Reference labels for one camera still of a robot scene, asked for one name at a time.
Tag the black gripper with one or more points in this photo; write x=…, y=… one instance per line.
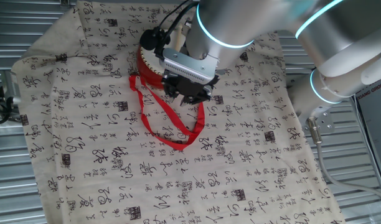
x=187, y=85

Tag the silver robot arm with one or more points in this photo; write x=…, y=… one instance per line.
x=271, y=25

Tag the beige calligraphy print cloth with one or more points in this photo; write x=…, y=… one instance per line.
x=115, y=186

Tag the pale grey box device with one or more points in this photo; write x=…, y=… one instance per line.
x=11, y=88

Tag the printed poster sign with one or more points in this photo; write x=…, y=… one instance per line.
x=374, y=105

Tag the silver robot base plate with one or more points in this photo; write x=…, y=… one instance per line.
x=326, y=123

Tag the small metal bracket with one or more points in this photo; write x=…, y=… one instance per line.
x=64, y=2

